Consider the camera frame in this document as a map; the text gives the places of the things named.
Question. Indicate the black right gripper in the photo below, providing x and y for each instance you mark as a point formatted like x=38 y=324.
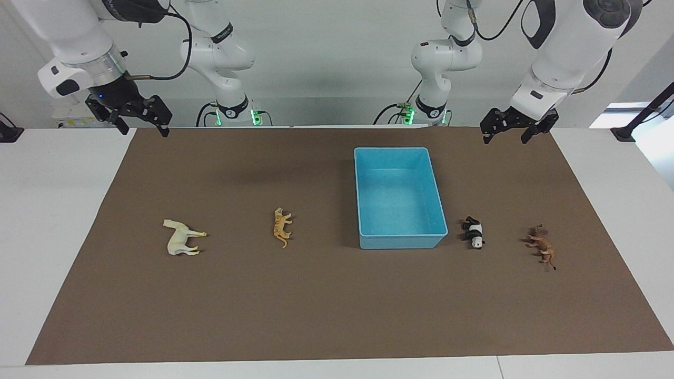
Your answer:
x=124 y=100

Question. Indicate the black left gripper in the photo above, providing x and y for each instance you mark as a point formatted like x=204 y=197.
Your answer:
x=513 y=118

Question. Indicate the black and white panda toy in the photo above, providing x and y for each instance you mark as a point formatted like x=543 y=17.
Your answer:
x=475 y=230

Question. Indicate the brown lion toy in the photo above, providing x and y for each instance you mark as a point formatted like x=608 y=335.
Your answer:
x=542 y=245

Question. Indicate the white horse toy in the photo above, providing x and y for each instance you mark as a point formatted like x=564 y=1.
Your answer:
x=179 y=239

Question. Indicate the orange striped tiger toy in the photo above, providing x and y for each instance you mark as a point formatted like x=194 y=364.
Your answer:
x=280 y=225

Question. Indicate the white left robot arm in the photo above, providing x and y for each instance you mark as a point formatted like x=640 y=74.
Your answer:
x=568 y=52

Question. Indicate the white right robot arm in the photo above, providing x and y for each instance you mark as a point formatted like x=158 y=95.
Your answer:
x=79 y=31

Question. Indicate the white cardboard box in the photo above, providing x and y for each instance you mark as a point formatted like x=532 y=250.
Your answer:
x=68 y=118

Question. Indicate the light blue storage box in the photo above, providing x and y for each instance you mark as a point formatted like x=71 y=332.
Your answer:
x=400 y=200

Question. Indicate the brown table mat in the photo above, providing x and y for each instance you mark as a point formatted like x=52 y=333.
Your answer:
x=316 y=305

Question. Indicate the black camera stand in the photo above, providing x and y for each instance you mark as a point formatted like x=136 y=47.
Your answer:
x=626 y=131
x=10 y=132

